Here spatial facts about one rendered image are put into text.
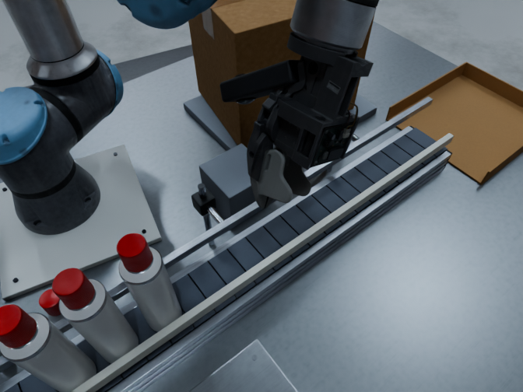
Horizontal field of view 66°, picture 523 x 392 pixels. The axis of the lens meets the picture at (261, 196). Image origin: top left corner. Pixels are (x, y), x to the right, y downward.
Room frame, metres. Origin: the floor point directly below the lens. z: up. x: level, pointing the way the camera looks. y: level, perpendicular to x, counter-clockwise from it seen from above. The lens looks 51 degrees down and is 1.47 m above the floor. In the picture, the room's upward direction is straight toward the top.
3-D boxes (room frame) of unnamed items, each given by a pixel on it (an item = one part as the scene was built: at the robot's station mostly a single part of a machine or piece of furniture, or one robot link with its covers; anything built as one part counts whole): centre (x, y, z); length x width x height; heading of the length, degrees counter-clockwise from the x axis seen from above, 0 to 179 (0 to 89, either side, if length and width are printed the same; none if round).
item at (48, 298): (0.28, 0.34, 0.85); 0.03 x 0.03 x 0.03
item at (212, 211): (0.38, 0.08, 0.91); 0.07 x 0.03 x 0.17; 38
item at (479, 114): (0.73, -0.49, 0.85); 0.30 x 0.26 x 0.04; 128
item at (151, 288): (0.24, 0.14, 0.98); 0.05 x 0.05 x 0.20
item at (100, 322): (0.19, 0.20, 0.98); 0.05 x 0.05 x 0.20
